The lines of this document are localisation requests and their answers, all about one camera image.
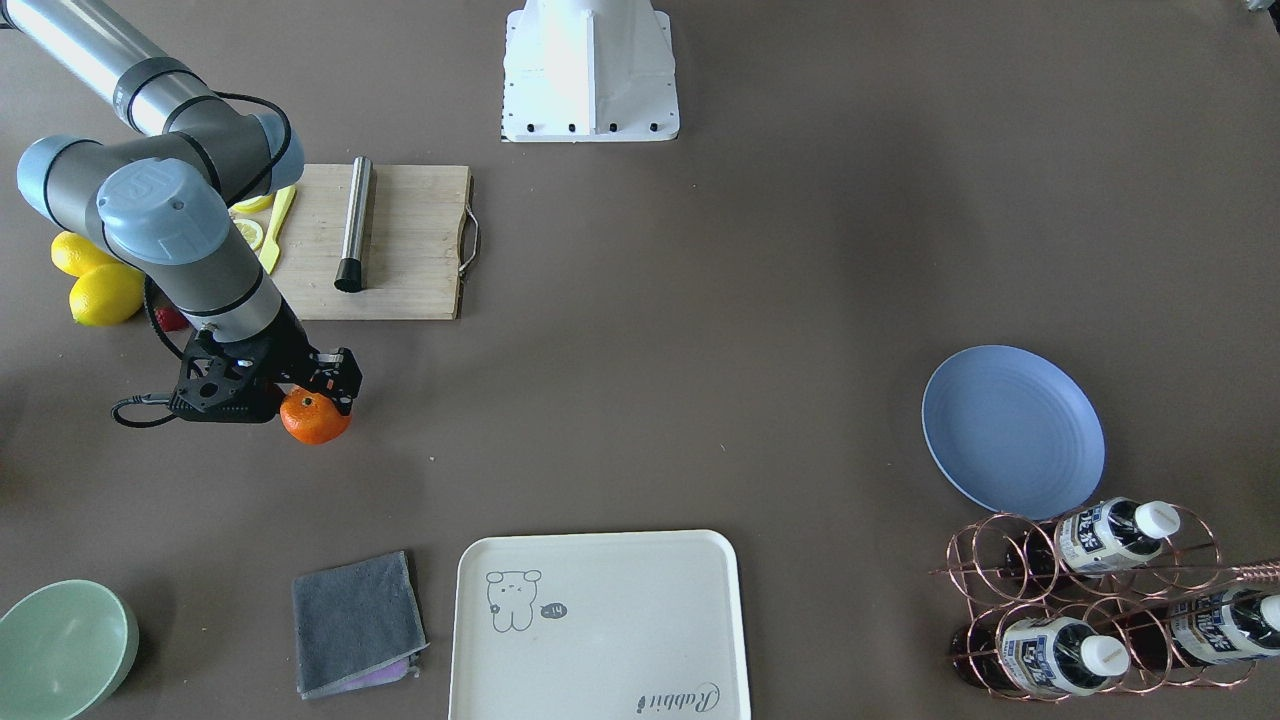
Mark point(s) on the cream rabbit tray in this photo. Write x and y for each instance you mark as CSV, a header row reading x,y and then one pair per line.
x,y
630,625

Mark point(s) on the blue round plate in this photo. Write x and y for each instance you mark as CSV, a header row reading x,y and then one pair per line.
x,y
1013,432

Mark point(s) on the steel muddler black tip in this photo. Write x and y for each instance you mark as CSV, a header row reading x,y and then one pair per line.
x,y
350,272

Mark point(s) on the wooden cutting board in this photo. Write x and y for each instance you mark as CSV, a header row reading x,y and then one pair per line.
x,y
414,224

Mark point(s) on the lemon slice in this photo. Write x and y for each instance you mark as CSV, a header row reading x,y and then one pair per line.
x,y
251,232
253,205

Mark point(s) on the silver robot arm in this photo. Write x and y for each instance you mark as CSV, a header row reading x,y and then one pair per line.
x,y
161,204

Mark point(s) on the yellow lemon upper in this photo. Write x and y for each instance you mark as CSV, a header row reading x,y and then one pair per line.
x,y
76,256

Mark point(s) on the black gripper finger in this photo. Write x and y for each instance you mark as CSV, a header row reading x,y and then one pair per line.
x,y
340,375
272,398

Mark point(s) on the yellow lemon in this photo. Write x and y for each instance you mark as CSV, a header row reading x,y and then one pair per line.
x,y
76,256
108,295

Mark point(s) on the tea bottle front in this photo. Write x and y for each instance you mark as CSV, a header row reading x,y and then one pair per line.
x,y
1039,658

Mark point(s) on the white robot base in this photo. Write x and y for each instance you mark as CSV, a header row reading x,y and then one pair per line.
x,y
589,72

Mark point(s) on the copper wire bottle rack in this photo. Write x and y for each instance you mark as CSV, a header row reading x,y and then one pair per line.
x,y
989,563

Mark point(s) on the yellow lemon lower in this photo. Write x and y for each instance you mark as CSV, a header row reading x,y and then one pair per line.
x,y
108,295

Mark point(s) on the tea bottle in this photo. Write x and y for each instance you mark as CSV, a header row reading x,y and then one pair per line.
x,y
1112,535
1039,658
1220,628

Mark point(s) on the orange fruit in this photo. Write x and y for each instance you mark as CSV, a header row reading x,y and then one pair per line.
x,y
311,418

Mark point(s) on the lemon slice upper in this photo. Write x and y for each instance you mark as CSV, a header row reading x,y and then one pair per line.
x,y
251,232

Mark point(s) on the green bowl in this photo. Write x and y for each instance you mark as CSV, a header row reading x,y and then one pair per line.
x,y
64,649

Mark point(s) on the red strawberry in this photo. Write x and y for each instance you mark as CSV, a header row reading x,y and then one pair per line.
x,y
169,319

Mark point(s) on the lemon slice lower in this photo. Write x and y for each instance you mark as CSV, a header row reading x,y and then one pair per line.
x,y
253,205

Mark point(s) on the grey folded cloth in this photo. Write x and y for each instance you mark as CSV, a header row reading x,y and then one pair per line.
x,y
356,626

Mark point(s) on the tea bottle rear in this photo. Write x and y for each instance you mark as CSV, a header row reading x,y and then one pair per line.
x,y
1112,535
1220,628

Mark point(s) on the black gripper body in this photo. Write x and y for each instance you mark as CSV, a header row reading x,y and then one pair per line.
x,y
287,351

